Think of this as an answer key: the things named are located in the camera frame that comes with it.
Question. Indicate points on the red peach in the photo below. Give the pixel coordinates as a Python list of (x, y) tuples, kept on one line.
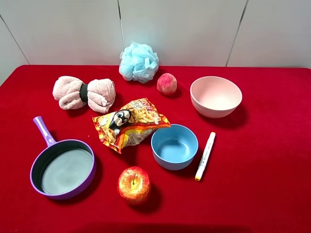
[(167, 84)]

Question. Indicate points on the blue plastic bowl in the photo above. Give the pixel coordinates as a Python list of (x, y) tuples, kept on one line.
[(174, 148)]

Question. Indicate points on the purple toy frying pan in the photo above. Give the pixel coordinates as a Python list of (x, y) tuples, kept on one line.
[(64, 169)]

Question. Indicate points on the orange Oishi snack bag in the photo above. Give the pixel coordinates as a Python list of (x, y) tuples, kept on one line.
[(130, 125)]

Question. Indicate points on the blue mesh bath sponge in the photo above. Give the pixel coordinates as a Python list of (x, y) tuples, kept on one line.
[(138, 63)]

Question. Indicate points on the red yellow apple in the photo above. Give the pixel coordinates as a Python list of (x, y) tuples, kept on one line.
[(134, 185)]

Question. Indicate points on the pink rolled towel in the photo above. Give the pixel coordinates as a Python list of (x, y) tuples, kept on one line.
[(73, 93)]

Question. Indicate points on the red velvet tablecloth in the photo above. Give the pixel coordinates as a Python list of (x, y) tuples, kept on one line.
[(257, 178)]

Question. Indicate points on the pink plastic bowl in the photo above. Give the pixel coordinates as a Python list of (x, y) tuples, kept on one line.
[(215, 97)]

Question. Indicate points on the white yellow-capped marker pen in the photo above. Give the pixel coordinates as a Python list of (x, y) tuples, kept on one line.
[(205, 156)]

